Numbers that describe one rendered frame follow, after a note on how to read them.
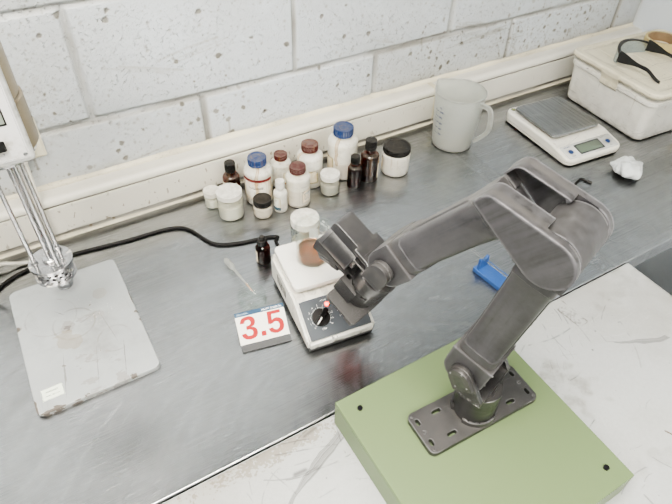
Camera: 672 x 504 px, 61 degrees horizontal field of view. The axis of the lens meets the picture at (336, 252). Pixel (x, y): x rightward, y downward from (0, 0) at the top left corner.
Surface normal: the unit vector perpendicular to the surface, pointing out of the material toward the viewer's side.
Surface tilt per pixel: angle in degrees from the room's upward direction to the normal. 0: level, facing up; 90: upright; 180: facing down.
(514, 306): 92
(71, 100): 90
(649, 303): 0
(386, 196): 0
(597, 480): 2
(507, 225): 92
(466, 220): 96
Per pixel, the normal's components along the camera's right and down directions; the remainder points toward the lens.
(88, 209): 0.51, 0.61
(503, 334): -0.62, 0.55
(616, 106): -0.89, 0.34
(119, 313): 0.03, -0.72
